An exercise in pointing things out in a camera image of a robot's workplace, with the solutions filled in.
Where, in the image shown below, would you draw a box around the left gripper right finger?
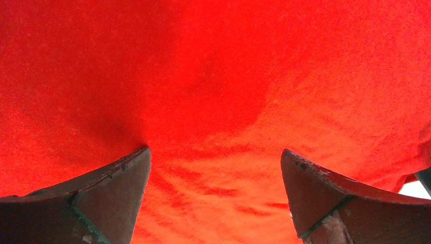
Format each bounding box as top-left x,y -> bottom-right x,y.
281,149 -> 430,243

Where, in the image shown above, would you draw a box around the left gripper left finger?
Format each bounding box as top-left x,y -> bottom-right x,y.
1,148 -> 151,243

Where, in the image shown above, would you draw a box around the red t shirt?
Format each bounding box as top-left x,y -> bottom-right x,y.
1,1 -> 430,243

